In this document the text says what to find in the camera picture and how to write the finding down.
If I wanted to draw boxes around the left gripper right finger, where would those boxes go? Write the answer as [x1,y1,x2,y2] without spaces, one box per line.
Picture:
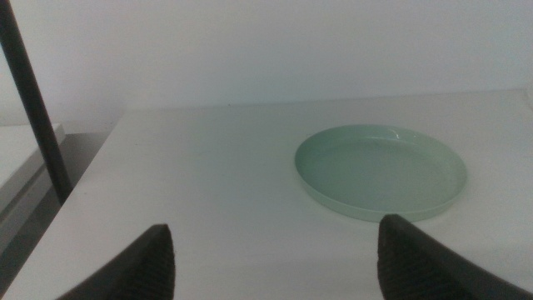
[376,213,533,300]

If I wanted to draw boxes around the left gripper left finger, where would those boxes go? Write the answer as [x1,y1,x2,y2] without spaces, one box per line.
[56,223,177,300]

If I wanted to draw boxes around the pale green shallow bowl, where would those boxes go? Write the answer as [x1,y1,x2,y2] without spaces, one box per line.
[294,123,468,223]

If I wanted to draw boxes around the black slanted pole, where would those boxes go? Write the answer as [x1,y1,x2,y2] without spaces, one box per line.
[0,0,74,205]

